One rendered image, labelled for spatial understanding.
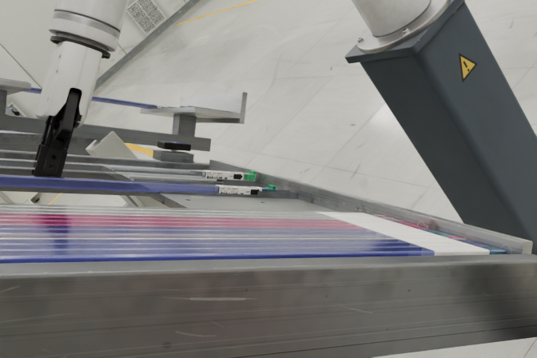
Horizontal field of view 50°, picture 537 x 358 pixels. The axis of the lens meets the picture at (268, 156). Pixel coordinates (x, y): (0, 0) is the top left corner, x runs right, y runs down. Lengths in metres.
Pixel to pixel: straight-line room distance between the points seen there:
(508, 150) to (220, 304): 0.96
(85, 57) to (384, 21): 0.55
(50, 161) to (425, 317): 0.51
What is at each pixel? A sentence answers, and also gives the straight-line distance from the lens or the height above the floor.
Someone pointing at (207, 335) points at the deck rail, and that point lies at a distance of 0.33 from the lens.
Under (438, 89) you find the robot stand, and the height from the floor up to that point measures 0.59.
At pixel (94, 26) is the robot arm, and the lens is 0.75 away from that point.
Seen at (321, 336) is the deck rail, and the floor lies 0.85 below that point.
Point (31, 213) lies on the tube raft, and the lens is 0.45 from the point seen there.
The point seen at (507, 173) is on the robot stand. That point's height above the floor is 0.35.
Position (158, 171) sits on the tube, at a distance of 0.81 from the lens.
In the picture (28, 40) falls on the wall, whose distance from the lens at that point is 8.45.
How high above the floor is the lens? 1.08
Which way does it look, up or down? 23 degrees down
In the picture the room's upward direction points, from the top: 38 degrees counter-clockwise
